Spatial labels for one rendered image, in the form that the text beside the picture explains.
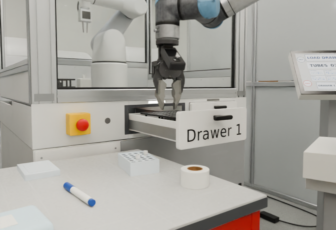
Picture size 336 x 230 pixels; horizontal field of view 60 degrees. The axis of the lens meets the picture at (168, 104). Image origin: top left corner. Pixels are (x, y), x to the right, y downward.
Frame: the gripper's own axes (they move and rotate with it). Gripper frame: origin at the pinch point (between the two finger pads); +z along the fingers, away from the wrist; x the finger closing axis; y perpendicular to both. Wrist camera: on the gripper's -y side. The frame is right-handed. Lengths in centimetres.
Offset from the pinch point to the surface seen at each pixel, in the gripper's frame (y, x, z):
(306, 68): 37, -91, -15
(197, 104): 32.4, -25.3, 2.2
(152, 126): 8.8, 2.6, 7.6
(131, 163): -8.9, 13.9, 14.7
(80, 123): 12.5, 25.6, 6.1
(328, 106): 32, -102, 4
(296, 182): 108, -156, 77
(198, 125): -5.9, -7.1, 5.8
